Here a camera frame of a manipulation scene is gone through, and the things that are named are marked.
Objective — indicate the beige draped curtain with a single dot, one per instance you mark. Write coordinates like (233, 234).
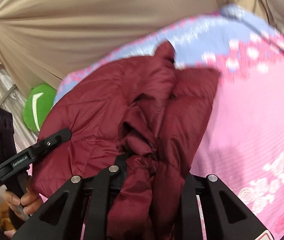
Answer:
(44, 40)

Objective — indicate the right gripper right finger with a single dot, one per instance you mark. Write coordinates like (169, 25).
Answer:
(210, 210)

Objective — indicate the pink and blue floral bedsheet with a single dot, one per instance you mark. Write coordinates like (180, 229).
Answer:
(244, 141)

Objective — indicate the green round cushion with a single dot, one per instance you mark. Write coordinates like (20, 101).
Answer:
(38, 106)

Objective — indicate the person's left hand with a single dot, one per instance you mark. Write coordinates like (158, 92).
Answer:
(28, 204)

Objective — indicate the grey striped curtain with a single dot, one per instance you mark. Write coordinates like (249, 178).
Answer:
(12, 100)

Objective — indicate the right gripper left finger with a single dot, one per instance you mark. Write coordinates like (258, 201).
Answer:
(78, 210)

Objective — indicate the maroon puffer jacket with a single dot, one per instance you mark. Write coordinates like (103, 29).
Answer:
(150, 111)

